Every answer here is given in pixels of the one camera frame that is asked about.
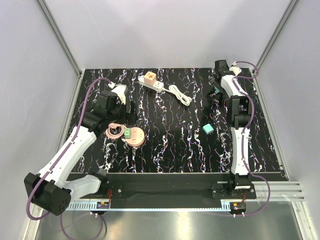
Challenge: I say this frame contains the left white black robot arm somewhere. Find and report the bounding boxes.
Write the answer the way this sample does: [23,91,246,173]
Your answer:
[24,84,138,216]

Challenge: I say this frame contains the white slotted cable duct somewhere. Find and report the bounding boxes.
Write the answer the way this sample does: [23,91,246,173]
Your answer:
[66,200,110,211]

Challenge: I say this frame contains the green plug adapter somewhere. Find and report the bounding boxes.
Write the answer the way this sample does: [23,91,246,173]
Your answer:
[123,128,131,139]

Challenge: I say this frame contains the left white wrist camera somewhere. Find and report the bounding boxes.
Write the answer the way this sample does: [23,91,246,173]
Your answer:
[108,82,128,105]

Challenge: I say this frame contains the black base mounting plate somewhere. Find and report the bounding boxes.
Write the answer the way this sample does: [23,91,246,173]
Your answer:
[105,173,256,210]

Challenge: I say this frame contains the left aluminium frame post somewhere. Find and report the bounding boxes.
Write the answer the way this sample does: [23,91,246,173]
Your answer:
[36,0,82,78]

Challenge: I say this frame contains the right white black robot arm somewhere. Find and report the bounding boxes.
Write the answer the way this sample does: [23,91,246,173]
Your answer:
[211,59,254,199]

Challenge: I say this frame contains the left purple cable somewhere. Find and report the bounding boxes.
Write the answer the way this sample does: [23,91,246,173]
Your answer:
[25,77,113,238]

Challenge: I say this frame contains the white power strip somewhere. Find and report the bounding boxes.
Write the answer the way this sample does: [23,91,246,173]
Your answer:
[138,73,164,92]

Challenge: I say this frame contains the black marbled table mat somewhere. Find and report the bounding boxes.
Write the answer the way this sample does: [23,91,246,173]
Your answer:
[57,67,285,174]

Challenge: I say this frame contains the aluminium frame post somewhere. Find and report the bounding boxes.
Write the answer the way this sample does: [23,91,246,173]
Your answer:
[256,0,300,70]
[36,0,82,78]

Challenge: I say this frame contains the white coiled power strip cable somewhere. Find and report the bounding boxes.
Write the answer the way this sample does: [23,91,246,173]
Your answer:
[162,84,193,107]

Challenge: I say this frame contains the right aluminium frame post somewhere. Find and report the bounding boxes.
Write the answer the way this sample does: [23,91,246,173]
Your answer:
[256,0,300,70]

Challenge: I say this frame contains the pink cube plug adapter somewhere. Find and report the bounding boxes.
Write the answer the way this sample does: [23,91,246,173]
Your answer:
[143,71,157,86]

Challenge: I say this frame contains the pink round power socket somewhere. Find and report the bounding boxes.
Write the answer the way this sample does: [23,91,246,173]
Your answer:
[125,127,145,147]

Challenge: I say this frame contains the pink coiled cable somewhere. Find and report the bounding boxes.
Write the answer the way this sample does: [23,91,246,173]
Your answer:
[104,122,126,140]

